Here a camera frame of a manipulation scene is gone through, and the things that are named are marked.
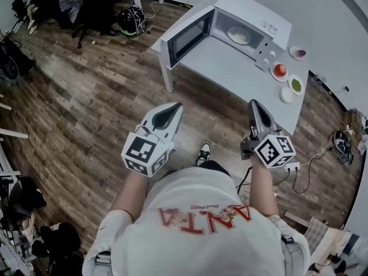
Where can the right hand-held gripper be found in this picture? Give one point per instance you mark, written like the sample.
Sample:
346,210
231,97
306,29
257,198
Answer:
274,151

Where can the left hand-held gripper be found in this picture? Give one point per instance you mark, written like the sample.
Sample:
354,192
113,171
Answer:
142,151

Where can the white microwave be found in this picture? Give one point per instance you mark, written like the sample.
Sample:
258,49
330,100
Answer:
267,40

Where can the white plate of food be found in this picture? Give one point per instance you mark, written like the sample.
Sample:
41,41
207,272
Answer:
239,35

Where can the person's right forearm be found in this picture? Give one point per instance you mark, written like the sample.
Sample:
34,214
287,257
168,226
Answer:
263,191

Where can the person's left forearm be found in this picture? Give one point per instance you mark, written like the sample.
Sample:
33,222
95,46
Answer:
130,194

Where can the plate with green food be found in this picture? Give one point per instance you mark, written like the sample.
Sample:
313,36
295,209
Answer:
296,84

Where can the plate with red tomato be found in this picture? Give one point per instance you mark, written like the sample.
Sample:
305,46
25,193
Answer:
280,70

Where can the plate with purple food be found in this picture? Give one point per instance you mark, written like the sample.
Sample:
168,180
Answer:
298,53

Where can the empty white bowl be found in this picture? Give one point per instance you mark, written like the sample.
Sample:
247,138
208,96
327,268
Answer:
286,95

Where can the black and white shoe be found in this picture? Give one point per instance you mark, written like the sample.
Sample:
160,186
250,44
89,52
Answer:
203,153

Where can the white power strip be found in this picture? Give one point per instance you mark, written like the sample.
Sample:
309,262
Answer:
292,167

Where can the white table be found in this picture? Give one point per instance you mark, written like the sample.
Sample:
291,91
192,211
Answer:
224,73

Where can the black shorts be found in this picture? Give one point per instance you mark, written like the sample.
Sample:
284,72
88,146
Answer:
214,166

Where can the round black floor device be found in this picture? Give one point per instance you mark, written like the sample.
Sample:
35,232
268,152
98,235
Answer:
342,141

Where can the black helmet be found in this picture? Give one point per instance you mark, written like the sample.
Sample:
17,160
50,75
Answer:
130,20

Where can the white printed t-shirt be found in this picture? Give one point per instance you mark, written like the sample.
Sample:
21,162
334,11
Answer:
195,234

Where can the black office chair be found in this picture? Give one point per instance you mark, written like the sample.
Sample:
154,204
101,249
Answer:
96,16

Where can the cardboard box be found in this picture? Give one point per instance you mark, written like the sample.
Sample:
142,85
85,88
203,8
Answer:
325,240

